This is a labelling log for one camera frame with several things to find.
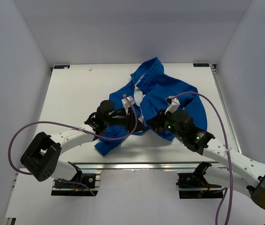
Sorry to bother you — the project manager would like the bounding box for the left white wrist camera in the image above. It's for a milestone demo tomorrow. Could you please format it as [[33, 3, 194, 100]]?
[[121, 96, 135, 114]]

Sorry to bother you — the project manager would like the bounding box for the aluminium rail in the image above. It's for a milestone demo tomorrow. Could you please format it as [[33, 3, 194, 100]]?
[[210, 64, 242, 154], [68, 161, 224, 171]]

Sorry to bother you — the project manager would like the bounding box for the blue zip jacket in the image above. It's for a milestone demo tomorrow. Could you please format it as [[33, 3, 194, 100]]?
[[93, 57, 208, 158]]

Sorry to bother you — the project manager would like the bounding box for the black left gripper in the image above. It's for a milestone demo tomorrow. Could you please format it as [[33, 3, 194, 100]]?
[[105, 106, 146, 133]]

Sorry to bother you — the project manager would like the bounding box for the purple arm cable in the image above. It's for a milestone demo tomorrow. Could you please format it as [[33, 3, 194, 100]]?
[[166, 91, 235, 225], [7, 94, 139, 196]]

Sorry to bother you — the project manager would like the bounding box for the corner label sticker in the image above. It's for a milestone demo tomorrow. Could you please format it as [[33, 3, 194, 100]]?
[[54, 65, 70, 69], [193, 63, 210, 67]]

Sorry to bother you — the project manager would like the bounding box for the aluminium front rail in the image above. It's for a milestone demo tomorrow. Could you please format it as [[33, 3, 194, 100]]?
[[68, 161, 224, 171]]

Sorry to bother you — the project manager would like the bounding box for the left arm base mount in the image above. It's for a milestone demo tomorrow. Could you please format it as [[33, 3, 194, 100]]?
[[51, 171, 101, 197]]

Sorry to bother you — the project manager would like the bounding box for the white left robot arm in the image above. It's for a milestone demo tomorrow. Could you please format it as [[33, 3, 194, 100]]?
[[20, 97, 145, 187]]

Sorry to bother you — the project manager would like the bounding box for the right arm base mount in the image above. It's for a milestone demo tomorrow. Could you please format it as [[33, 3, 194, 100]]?
[[176, 173, 224, 199]]

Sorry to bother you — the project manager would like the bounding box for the aluminium right side rail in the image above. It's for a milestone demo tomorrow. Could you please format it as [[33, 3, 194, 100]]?
[[210, 64, 242, 154]]

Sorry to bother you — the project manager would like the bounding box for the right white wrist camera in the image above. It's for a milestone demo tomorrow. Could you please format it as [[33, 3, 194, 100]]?
[[165, 96, 180, 114]]

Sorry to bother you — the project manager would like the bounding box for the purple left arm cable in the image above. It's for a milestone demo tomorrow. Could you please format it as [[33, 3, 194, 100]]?
[[7, 94, 139, 196]]

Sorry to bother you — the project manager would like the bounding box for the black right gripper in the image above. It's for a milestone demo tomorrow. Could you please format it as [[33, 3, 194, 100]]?
[[146, 109, 186, 140]]

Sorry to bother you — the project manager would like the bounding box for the right corner label sticker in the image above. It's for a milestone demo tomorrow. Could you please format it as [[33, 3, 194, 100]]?
[[193, 63, 210, 67]]

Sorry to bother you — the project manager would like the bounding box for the left corner label sticker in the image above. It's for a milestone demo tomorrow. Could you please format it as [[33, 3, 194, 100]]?
[[54, 65, 70, 69]]

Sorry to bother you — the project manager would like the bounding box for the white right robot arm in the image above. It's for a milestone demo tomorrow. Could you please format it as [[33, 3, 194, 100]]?
[[147, 110, 265, 210]]

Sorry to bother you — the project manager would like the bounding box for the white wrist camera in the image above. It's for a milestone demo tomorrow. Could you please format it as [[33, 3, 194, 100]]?
[[121, 96, 135, 114], [165, 96, 180, 114]]

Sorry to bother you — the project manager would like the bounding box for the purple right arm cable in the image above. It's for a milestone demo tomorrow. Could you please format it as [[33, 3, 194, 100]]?
[[166, 91, 235, 225]]

